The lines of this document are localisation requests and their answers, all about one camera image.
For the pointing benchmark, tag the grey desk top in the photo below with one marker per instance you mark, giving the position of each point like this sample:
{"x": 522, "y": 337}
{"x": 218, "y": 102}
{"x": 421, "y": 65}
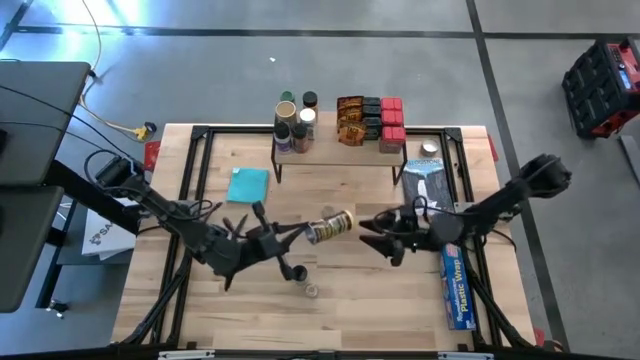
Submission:
{"x": 25, "y": 250}
{"x": 40, "y": 120}

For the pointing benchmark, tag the black can yellow lid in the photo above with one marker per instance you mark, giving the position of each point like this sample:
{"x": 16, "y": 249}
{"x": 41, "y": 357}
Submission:
{"x": 330, "y": 227}

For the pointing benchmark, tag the black aluminium table frame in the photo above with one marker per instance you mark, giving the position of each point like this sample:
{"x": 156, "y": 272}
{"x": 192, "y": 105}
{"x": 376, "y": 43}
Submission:
{"x": 452, "y": 132}

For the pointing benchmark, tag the silver camera mount bracket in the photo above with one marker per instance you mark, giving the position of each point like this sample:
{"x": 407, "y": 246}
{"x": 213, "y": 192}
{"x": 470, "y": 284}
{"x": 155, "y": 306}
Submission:
{"x": 465, "y": 356}
{"x": 186, "y": 355}

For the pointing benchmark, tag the green herb jar black lid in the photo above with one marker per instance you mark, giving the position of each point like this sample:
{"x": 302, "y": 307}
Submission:
{"x": 300, "y": 273}

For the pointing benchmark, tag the black red tool case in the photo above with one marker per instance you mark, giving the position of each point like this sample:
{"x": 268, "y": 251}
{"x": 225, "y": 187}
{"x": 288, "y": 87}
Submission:
{"x": 600, "y": 85}

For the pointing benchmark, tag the purple label jar black lid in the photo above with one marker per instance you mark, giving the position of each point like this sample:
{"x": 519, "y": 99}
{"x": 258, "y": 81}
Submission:
{"x": 282, "y": 132}

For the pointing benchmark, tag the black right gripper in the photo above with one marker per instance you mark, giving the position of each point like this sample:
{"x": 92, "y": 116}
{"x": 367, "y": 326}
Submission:
{"x": 425, "y": 232}

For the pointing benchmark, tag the red table clamp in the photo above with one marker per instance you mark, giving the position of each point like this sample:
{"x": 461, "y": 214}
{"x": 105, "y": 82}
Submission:
{"x": 151, "y": 150}
{"x": 539, "y": 336}
{"x": 493, "y": 148}

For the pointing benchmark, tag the small metal tealight cup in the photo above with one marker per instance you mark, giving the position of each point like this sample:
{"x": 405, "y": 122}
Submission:
{"x": 430, "y": 146}

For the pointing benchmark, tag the wooden shelf black legs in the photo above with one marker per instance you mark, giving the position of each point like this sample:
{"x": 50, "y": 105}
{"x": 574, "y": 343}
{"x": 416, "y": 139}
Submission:
{"x": 340, "y": 150}

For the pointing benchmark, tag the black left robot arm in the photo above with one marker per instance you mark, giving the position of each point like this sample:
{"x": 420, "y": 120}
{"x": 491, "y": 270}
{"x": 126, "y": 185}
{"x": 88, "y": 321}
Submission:
{"x": 205, "y": 242}

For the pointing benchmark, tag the brown spice jar black lid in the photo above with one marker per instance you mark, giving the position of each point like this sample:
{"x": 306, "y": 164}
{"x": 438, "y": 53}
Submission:
{"x": 300, "y": 131}

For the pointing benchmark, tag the white lid spice jar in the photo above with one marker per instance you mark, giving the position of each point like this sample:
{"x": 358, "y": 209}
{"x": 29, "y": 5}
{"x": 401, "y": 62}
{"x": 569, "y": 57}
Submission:
{"x": 307, "y": 116}

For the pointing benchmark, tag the blue plastic wrap box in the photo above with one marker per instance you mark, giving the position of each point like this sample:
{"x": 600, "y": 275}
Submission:
{"x": 457, "y": 290}

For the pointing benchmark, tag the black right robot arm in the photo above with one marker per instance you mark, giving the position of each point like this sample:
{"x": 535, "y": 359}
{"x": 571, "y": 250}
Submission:
{"x": 500, "y": 199}

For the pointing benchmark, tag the green tin black lid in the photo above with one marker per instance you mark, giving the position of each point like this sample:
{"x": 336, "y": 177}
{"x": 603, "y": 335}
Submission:
{"x": 372, "y": 127}
{"x": 371, "y": 101}
{"x": 371, "y": 111}

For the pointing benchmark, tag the black desk support beam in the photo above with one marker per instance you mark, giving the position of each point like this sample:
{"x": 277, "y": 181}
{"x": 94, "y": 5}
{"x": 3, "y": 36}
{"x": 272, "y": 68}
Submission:
{"x": 80, "y": 192}

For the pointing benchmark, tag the teal cleaning cloth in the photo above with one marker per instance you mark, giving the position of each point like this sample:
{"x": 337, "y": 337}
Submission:
{"x": 248, "y": 185}

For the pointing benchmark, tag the orange spice jar black lid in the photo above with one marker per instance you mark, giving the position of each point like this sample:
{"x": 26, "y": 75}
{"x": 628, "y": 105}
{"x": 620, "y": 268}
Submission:
{"x": 310, "y": 99}

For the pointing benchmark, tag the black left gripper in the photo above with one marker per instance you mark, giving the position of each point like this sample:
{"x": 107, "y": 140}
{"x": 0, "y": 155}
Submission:
{"x": 260, "y": 242}

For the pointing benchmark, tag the green lid spice jar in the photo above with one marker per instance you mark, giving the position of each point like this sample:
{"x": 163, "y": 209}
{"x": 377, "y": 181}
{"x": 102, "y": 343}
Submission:
{"x": 287, "y": 96}

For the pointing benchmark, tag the glass saffron jar cork lid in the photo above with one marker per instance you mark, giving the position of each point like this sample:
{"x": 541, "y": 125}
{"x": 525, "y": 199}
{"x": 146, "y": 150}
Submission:
{"x": 311, "y": 290}

